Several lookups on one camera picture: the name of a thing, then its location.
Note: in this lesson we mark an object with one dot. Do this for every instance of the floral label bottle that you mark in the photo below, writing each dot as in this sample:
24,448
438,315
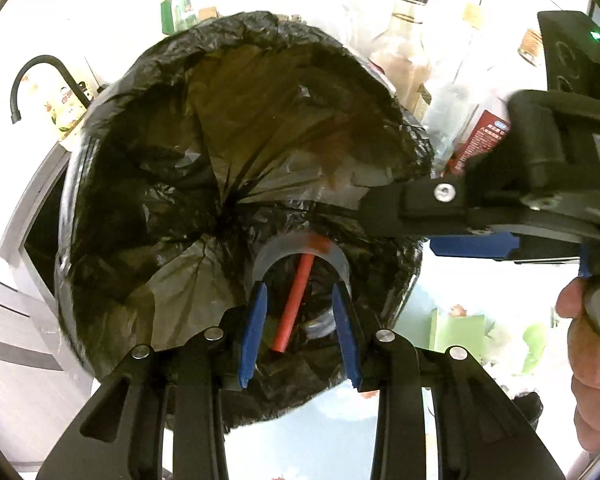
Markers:
65,105

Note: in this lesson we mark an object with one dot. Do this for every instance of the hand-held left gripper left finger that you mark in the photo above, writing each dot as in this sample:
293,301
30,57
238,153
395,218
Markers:
252,332

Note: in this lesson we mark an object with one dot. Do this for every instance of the clear bottle with beige cap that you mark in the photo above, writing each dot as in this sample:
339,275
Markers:
460,75

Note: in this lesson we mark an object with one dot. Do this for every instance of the red packet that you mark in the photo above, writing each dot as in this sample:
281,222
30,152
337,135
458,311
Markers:
482,140

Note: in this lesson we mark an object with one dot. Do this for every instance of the clear plastic cup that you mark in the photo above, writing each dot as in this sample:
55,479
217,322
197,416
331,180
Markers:
290,248

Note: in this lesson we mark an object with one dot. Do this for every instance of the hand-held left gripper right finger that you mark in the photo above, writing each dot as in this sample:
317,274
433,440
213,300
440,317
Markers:
345,332

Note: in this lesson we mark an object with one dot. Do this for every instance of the person's right hand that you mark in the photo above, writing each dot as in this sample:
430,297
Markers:
595,385

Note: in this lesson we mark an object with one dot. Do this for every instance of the red drinking straw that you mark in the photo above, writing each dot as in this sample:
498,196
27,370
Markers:
292,305

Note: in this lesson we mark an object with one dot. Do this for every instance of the black faucet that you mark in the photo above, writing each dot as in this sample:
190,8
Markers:
30,66

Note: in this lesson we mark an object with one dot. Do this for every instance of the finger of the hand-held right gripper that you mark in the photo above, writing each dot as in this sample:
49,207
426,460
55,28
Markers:
475,246
415,205

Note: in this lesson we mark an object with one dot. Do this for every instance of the light green plastic scoop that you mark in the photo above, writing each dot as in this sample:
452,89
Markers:
457,335

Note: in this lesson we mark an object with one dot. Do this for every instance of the green label bottle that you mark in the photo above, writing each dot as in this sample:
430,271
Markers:
172,7

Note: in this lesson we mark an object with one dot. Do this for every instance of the floral light blue tablecloth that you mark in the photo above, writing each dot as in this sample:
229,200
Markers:
305,440

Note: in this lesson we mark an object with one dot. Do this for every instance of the cork cap bottle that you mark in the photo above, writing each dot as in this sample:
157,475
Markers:
531,46

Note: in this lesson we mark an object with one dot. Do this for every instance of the kitchen sink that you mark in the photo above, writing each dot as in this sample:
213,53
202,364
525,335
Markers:
40,240

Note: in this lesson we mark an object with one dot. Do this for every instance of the white cabinet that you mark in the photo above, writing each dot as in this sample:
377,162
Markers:
20,385

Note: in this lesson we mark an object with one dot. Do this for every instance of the black bag lined trash bin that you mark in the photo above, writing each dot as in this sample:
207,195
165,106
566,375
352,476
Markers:
155,185

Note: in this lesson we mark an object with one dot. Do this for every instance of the black cap bottle brown liquid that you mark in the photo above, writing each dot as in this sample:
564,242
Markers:
400,45

